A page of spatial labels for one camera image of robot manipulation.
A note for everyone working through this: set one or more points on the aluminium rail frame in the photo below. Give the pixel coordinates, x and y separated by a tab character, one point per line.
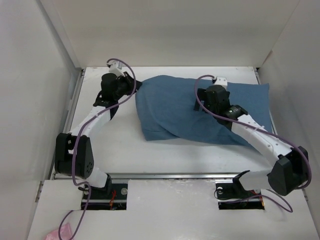
121	150

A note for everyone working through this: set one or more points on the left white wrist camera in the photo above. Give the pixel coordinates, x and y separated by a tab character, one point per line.
115	67

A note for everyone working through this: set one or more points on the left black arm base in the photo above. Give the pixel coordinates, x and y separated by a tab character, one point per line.
115	200

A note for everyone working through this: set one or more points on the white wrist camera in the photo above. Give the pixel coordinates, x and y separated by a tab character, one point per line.
115	67
220	81

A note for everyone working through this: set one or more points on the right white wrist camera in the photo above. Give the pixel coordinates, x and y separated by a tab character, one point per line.
220	81

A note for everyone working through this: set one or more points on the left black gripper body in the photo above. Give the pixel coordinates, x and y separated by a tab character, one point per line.
124	86

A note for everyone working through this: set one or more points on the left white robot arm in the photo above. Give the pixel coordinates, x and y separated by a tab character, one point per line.
73	151

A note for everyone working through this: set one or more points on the pink plastic bag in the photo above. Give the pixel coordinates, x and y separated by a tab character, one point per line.
65	233

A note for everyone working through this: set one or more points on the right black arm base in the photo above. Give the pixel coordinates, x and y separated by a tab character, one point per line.
230	197

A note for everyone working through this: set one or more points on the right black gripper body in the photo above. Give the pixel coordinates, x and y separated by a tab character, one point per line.
202	95

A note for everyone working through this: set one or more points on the blue pillowcase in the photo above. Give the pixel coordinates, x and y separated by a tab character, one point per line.
165	108

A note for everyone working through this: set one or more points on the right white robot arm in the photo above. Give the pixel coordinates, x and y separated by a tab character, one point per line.
289	164

